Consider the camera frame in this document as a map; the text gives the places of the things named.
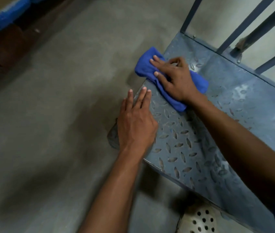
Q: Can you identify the brown cardboard box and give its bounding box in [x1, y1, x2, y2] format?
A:
[0, 20, 39, 69]

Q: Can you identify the blue cleaning cloth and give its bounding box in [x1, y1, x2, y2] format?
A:
[135, 47, 209, 112]

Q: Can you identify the white perforated shoe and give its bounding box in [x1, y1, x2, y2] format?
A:
[176, 206, 218, 233]

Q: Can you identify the blue plastic wrapped bundle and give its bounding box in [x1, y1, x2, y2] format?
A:
[0, 0, 50, 31]

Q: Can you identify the thin blue railing bar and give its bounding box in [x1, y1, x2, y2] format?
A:
[180, 0, 204, 34]
[255, 44, 275, 75]
[216, 0, 275, 55]

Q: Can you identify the person's left hand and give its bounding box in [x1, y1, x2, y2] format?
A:
[117, 87, 159, 155]

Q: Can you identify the thick blue railing bar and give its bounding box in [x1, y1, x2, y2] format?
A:
[229, 0, 275, 59]

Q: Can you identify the blue-grey checker plate stair step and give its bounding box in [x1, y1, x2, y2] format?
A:
[107, 31, 275, 233]

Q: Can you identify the person's left forearm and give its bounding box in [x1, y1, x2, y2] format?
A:
[78, 147, 146, 233]

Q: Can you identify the person's right hand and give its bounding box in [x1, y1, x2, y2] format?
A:
[150, 55, 201, 104]

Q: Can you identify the person's right forearm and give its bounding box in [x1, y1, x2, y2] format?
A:
[186, 93, 275, 211]

